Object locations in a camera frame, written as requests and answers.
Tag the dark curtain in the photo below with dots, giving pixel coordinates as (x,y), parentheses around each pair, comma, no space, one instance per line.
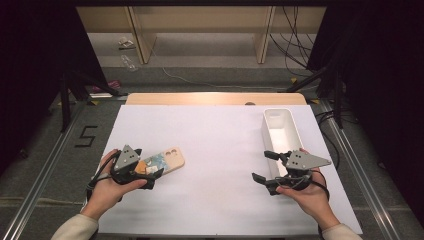
(33,66)
(383,83)

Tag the white table mat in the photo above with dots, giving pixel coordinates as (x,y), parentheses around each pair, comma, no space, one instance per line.
(213,150)

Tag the beige printed phone case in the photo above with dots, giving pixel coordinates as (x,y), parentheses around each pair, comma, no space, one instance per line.
(170,160)

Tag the flat white board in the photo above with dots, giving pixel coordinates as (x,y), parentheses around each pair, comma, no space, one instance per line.
(101,95)

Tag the white plastic bin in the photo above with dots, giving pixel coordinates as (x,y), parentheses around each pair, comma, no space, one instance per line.
(281,133)

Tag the aluminium floor rail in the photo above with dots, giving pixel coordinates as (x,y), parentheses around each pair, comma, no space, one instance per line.
(43,180)
(360,173)

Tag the person's right hand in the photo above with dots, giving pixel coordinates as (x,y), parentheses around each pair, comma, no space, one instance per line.
(313,200)

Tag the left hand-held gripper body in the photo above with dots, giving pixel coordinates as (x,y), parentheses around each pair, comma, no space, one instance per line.
(128,158)

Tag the pink object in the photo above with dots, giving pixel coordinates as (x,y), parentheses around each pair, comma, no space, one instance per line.
(111,86)

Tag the person's left hand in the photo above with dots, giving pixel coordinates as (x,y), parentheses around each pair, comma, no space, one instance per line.
(106,193)

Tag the light wooden shelf frame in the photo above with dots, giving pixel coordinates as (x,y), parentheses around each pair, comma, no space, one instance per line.
(200,20)

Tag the black metal stand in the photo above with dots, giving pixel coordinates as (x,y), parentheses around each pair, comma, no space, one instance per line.
(65,103)
(337,100)

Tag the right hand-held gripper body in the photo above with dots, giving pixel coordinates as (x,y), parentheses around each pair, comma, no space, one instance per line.
(305,161)

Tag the clear plastic bottle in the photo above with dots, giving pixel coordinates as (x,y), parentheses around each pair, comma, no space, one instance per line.
(129,63)

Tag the light wooden table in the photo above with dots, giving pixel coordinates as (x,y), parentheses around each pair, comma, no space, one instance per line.
(213,98)

